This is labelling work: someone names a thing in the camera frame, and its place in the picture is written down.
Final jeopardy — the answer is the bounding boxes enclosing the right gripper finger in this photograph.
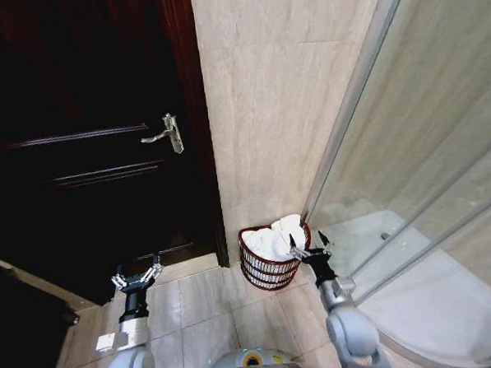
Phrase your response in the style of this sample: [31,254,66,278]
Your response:
[287,231,310,262]
[316,227,333,255]

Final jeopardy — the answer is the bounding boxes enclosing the dark wooden door frame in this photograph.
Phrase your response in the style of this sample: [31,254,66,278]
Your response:
[160,0,231,272]

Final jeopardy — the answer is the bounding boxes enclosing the white rolled towel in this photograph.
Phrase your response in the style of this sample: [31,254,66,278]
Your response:
[240,226,280,261]

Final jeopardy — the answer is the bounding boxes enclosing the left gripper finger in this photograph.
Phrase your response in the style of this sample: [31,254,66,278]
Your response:
[141,252,164,286]
[109,262,127,290]

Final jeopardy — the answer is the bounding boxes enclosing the dark wooden door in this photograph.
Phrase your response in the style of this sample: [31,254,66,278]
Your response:
[0,0,224,312]

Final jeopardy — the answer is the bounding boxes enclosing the white robot front shell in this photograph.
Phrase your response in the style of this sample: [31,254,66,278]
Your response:
[201,343,310,368]

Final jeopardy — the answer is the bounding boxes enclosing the silver lever door handle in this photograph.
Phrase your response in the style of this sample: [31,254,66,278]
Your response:
[138,111,185,156]

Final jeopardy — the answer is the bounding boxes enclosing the white shower tray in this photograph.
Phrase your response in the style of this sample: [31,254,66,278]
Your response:
[317,203,491,368]

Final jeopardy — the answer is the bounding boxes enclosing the white crumpled towel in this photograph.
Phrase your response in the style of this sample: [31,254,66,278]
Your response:
[270,214,308,261]

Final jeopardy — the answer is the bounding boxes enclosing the glass shower enclosure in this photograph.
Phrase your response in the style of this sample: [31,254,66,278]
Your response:
[292,0,491,306]

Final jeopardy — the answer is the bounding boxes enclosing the red wire laundry hamper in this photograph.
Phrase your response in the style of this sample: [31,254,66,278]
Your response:
[237,219,315,291]

